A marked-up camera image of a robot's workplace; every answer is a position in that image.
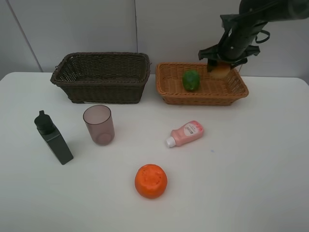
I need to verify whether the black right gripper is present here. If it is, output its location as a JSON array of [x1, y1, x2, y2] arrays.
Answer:
[[198, 21, 261, 72]]

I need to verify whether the round bread bun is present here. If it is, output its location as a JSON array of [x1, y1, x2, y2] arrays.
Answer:
[[210, 62, 231, 79]]

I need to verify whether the green lime fruit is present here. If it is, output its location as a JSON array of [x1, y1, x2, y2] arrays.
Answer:
[[182, 70, 200, 91]]

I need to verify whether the pink lotion bottle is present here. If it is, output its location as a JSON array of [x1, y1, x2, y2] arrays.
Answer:
[[166, 120, 204, 148]]

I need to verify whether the orange fruit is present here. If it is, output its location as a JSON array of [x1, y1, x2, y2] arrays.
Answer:
[[135, 164, 168, 199]]

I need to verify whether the black pump dispenser bottle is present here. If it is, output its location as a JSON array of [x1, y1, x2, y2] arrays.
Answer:
[[34, 110, 73, 165]]

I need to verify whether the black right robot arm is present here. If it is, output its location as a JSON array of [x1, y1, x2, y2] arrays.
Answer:
[[198, 0, 309, 72]]

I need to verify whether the light brown wicker basket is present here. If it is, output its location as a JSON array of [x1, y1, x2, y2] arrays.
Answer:
[[155, 62, 249, 106]]

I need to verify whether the dark brown wicker basket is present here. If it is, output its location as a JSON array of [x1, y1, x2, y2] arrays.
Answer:
[[50, 52, 150, 104]]

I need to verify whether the translucent purple plastic cup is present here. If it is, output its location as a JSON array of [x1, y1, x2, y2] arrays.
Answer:
[[83, 105, 115, 145]]

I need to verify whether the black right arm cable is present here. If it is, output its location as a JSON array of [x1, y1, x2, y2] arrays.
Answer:
[[252, 29, 270, 44]]

